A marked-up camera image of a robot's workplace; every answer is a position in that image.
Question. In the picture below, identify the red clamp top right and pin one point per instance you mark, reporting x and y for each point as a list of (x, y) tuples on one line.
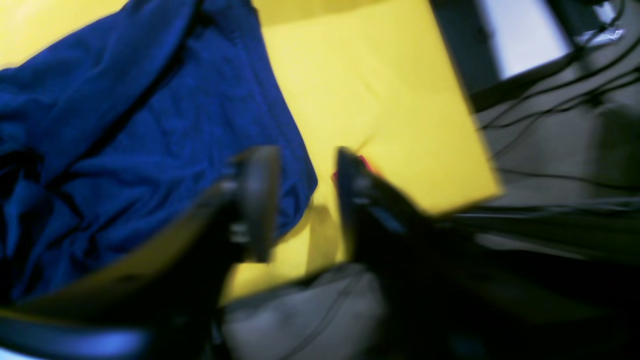
[(360, 164)]

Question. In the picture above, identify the yellow table cloth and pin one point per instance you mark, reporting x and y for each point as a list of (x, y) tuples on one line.
[(371, 75)]

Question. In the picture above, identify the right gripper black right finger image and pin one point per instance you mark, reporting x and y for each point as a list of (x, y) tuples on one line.
[(551, 281)]

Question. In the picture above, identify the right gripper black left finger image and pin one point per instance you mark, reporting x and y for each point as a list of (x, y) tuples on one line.
[(159, 301)]

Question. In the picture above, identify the dark blue long-sleeve shirt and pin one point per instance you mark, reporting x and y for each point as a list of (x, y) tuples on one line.
[(112, 131)]

